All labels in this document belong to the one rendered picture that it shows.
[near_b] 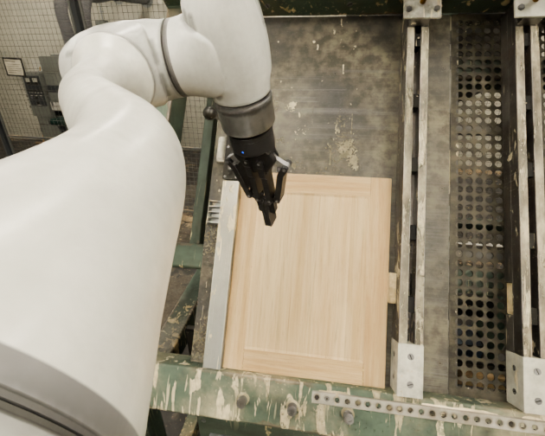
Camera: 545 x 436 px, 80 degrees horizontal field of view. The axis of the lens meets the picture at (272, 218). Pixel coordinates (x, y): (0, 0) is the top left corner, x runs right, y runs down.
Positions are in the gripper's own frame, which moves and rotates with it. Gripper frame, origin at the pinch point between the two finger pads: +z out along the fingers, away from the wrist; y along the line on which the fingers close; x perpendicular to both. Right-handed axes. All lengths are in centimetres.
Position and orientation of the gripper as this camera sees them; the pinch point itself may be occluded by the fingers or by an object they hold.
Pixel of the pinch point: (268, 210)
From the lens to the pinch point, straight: 68.4
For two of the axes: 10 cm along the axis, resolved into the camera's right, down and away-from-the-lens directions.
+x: -3.9, 7.1, -5.8
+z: 1.5, 6.7, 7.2
